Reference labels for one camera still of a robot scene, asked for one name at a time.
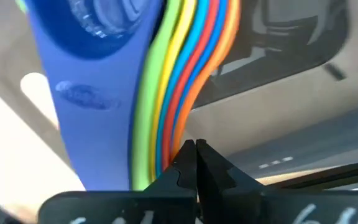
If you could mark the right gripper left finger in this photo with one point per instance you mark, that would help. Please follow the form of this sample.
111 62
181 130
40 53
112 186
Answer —
154 202

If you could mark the black aluminium table frame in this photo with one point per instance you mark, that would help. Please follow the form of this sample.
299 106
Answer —
328 175

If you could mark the medium blue measuring cup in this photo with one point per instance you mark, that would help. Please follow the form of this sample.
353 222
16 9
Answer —
189 79

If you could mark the yellow measuring cup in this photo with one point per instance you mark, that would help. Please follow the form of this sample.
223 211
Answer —
163 90

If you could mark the red measuring cup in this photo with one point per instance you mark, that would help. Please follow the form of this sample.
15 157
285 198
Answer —
181 84

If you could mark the green measuring cup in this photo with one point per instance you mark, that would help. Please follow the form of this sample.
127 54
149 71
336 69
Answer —
143 124

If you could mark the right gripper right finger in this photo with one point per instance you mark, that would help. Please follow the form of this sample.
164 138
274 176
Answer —
235 199

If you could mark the light blue measuring cup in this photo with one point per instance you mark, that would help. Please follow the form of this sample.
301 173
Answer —
172 87

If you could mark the dark blue measuring cup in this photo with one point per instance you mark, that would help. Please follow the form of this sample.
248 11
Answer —
95 124

